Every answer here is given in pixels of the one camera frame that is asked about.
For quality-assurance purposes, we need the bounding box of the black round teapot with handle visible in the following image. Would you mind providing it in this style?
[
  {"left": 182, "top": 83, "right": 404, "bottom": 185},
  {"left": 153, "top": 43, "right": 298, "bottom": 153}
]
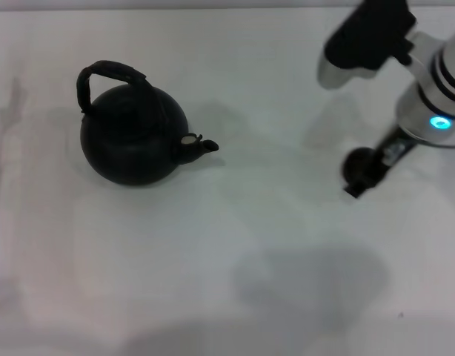
[{"left": 76, "top": 59, "right": 220, "bottom": 188}]

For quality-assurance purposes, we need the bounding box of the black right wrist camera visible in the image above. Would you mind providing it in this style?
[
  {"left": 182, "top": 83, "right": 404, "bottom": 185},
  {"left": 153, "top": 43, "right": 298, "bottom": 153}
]
[{"left": 317, "top": 0, "right": 418, "bottom": 90}]

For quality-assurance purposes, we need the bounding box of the small dark teacup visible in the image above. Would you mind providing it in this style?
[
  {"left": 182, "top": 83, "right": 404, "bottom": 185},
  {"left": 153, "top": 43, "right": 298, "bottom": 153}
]
[{"left": 342, "top": 147, "right": 380, "bottom": 186}]

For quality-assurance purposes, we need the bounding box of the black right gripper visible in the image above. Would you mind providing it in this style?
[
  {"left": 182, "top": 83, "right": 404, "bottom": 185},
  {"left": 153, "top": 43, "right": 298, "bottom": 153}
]
[{"left": 343, "top": 128, "right": 417, "bottom": 200}]

